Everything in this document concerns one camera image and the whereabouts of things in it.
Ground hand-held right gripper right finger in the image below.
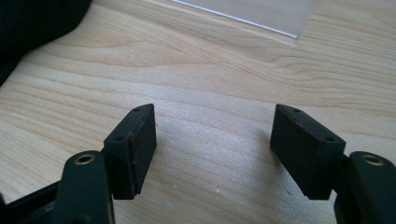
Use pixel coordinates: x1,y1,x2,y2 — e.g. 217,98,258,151
269,103,347,201

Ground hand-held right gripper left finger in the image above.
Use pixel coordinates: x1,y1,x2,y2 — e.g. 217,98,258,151
103,103,158,201

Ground clear plastic sheet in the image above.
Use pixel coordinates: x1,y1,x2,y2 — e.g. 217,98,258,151
171,0,314,39

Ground dark cloth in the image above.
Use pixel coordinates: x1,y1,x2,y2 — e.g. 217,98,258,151
0,0,93,88

